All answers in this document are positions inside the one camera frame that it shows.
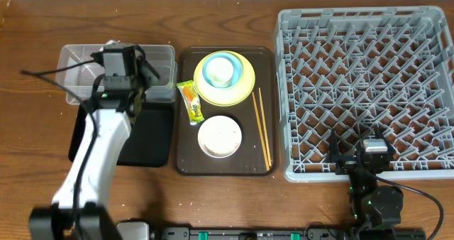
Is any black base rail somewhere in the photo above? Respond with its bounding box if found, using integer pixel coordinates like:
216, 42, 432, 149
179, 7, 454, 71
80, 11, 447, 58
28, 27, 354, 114
116, 220, 426, 240

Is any pink white small bowl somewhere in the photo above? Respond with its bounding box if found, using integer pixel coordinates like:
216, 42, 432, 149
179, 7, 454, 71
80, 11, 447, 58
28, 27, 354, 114
197, 116, 243, 159

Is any light blue bowl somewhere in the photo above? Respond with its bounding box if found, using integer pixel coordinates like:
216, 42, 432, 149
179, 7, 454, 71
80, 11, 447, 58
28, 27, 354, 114
202, 52, 243, 88

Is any clear plastic bin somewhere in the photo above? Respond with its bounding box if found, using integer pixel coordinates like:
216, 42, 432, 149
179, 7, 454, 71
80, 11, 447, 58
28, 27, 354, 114
55, 44, 177, 103

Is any black tray bin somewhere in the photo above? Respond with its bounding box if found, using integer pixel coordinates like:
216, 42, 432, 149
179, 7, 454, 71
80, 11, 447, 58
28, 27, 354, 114
67, 98, 175, 168

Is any yellow plate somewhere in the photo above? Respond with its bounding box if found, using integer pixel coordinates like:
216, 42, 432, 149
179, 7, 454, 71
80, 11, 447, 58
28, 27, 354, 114
193, 50, 255, 107

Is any green orange snack wrapper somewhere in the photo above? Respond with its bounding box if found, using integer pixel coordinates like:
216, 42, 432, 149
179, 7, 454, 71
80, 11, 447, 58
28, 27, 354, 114
177, 80, 204, 125

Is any white cup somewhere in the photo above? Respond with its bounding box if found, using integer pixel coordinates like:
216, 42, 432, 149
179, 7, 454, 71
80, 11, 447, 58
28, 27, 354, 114
206, 58, 234, 87

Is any wooden chopstick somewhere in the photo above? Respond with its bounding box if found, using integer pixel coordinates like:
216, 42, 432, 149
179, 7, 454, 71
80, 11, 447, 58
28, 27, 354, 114
258, 87, 272, 170
252, 92, 270, 171

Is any grey dishwasher rack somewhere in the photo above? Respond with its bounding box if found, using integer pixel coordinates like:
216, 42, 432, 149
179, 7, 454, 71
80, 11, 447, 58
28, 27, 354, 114
274, 6, 453, 182

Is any right wooden chopstick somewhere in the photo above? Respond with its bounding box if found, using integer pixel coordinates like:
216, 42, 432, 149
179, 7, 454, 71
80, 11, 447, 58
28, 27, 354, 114
258, 87, 272, 170

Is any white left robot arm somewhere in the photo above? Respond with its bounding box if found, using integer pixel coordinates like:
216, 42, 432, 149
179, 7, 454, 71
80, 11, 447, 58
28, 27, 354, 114
28, 50, 160, 239

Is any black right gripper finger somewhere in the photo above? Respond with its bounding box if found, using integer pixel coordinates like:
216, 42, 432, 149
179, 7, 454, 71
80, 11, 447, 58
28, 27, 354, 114
376, 127, 395, 154
328, 129, 341, 162

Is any left wooden chopstick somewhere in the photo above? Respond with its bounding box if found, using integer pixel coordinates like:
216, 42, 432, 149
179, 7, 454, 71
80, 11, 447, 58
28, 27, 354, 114
252, 92, 270, 171

